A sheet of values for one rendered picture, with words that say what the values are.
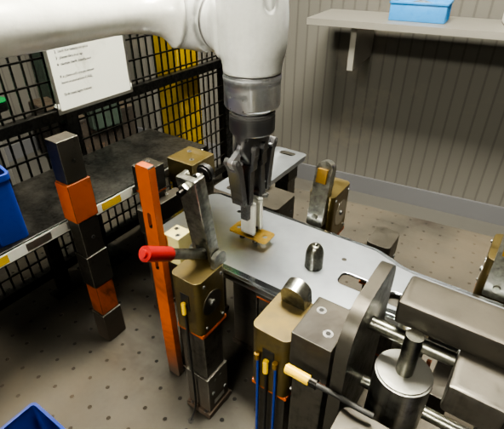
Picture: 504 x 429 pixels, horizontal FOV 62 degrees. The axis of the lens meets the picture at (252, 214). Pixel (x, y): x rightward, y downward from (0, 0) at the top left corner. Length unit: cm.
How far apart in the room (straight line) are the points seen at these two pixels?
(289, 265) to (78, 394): 52
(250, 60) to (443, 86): 219
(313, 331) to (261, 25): 40
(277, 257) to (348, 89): 216
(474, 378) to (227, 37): 50
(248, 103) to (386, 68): 216
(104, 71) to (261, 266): 66
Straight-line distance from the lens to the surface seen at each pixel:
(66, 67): 110
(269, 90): 64
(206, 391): 86
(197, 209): 60
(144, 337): 107
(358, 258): 80
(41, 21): 59
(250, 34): 61
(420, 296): 46
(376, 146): 291
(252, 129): 66
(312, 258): 73
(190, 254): 64
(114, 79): 118
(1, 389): 109
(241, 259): 77
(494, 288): 81
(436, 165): 290
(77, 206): 85
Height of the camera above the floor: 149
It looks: 33 degrees down
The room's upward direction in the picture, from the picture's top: straight up
